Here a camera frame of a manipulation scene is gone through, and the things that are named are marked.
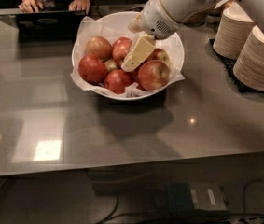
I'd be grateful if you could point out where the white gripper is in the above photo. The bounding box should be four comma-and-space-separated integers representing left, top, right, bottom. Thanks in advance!
121, 0, 182, 72

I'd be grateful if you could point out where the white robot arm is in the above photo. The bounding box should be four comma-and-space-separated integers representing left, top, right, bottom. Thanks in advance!
121, 0, 264, 72

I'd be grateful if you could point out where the dark red apple lower middle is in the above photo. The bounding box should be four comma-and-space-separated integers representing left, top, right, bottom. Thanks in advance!
131, 68, 144, 91

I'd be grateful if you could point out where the red-green apple back left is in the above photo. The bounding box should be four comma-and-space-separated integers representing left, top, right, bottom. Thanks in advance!
86, 36, 113, 61

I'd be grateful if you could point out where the person's left hand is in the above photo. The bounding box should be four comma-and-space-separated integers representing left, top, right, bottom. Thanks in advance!
68, 0, 90, 14

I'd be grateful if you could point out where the person's right hand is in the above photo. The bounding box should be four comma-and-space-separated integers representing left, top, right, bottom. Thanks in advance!
19, 0, 44, 13

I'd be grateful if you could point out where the white paper liner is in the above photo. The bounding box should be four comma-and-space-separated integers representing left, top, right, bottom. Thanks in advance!
70, 13, 186, 99

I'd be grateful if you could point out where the glass jar with grains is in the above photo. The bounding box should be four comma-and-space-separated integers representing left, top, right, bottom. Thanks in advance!
184, 10, 210, 27

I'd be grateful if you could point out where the black laptop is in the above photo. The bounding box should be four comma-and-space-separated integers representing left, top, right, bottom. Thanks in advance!
0, 10, 86, 42

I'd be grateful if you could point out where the black mat under plates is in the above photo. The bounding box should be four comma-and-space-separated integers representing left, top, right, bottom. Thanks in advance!
214, 50, 264, 93

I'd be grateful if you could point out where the left stack of paper plates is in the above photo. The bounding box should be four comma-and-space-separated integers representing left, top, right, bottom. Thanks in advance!
213, 7, 255, 60

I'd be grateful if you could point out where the stack of paper plates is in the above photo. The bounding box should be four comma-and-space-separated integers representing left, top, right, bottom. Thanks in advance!
233, 26, 264, 91
213, 7, 255, 60

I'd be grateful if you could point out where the white label card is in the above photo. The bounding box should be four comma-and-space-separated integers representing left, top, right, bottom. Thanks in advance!
215, 0, 230, 9

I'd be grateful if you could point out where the right stack of paper plates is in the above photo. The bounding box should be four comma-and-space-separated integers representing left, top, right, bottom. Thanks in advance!
233, 26, 264, 91

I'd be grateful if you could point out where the dark box under table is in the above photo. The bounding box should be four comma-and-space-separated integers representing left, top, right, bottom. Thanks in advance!
166, 182, 229, 217

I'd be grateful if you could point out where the black cable on floor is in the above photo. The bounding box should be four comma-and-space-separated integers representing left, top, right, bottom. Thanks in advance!
93, 179, 264, 224

